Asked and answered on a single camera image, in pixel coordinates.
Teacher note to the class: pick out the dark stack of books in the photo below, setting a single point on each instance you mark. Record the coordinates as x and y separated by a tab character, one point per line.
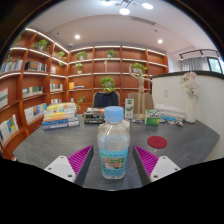
94	116

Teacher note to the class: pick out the wooden artist mannequin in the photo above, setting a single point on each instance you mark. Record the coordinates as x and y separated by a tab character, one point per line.
141	90

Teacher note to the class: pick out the grey window curtain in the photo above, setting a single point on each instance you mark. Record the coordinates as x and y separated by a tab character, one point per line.
195	63

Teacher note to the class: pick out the dark office chair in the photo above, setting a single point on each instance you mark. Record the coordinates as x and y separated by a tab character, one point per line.
105	99

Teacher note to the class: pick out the flat round red coaster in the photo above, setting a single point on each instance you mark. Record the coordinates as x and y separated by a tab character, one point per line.
157	142

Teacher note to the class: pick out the green and white tissue box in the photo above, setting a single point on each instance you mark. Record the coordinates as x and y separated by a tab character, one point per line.
152	117

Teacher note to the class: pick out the white vase with flowers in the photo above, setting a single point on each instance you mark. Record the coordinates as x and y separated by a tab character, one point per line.
190	100

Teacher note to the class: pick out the clear blue-capped drink bottle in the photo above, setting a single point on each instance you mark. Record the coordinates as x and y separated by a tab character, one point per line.
113	150

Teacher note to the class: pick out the green and white carton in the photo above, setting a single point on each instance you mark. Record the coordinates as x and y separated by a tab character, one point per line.
129	108

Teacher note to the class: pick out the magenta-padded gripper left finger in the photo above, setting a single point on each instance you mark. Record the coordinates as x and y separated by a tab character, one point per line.
68	166

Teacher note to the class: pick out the wooden wall shelf unit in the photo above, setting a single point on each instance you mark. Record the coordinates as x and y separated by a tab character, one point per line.
50	83

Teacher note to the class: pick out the ceiling light cluster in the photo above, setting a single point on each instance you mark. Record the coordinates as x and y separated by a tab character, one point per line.
126	5

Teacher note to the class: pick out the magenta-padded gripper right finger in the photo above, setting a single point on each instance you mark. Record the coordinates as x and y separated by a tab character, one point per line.
156	166

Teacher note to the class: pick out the colourful stack of books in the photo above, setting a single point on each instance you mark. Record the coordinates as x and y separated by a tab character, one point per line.
60	116

